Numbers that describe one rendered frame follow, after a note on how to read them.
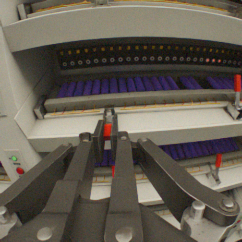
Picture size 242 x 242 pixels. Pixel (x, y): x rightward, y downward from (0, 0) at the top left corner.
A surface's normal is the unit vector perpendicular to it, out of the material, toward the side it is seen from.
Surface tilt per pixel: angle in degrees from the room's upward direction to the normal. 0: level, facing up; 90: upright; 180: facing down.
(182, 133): 111
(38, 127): 21
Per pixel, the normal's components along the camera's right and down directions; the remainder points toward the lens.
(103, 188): -0.03, -0.71
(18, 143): 0.05, 0.39
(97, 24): 0.07, 0.69
